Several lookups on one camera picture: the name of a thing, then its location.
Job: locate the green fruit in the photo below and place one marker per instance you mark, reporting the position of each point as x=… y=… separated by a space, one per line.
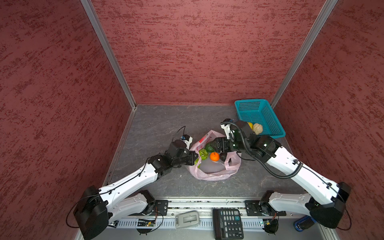
x=203 y=154

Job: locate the orange fruit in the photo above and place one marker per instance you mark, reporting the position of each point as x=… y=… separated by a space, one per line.
x=215 y=157

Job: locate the beige potato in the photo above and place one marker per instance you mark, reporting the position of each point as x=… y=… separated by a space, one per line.
x=257 y=128

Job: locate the grey plastic device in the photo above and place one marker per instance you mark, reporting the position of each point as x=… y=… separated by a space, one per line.
x=187 y=220

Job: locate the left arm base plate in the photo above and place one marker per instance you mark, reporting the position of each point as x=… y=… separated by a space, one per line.
x=160 y=206

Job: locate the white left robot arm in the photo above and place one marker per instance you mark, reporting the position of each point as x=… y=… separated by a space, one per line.
x=98 y=208

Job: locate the left circuit board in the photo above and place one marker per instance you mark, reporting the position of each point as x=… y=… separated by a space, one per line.
x=146 y=223

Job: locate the dark green avocado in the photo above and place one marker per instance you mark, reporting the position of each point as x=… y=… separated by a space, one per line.
x=210 y=148

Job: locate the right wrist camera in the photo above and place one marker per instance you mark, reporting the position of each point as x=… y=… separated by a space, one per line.
x=236 y=130

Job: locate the blue black device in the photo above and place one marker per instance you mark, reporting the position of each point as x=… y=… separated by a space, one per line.
x=304 y=223

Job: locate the teal plastic perforated basket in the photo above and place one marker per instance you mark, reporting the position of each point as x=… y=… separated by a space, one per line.
x=259 y=111

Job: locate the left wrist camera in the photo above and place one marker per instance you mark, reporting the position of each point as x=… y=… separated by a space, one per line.
x=180 y=148

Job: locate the aluminium corner post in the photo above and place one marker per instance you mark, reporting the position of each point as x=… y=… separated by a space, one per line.
x=317 y=26
x=96 y=24

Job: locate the pink plastic bag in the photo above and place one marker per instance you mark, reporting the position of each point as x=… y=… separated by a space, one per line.
x=209 y=170

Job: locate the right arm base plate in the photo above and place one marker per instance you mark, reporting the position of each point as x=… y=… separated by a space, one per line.
x=254 y=208

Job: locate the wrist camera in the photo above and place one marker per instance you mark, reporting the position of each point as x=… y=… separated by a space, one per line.
x=180 y=148
x=236 y=130

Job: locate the black calculator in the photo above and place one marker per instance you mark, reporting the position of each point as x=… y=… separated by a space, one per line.
x=227 y=224

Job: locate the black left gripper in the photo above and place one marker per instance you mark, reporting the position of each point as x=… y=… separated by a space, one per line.
x=191 y=158

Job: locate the dark purple mangosteen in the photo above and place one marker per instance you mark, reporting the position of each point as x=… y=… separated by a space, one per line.
x=223 y=156

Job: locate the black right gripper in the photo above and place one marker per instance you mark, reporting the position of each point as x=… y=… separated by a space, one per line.
x=225 y=141

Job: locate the aluminium corner post left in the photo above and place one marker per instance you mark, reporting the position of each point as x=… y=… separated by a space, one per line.
x=96 y=24

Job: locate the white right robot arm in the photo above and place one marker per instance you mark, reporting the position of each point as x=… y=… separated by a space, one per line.
x=324 y=200

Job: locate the aluminium front rail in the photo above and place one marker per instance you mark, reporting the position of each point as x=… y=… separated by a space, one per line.
x=207 y=204

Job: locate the aluminium corner post right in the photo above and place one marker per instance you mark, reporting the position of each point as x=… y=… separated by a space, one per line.
x=317 y=26

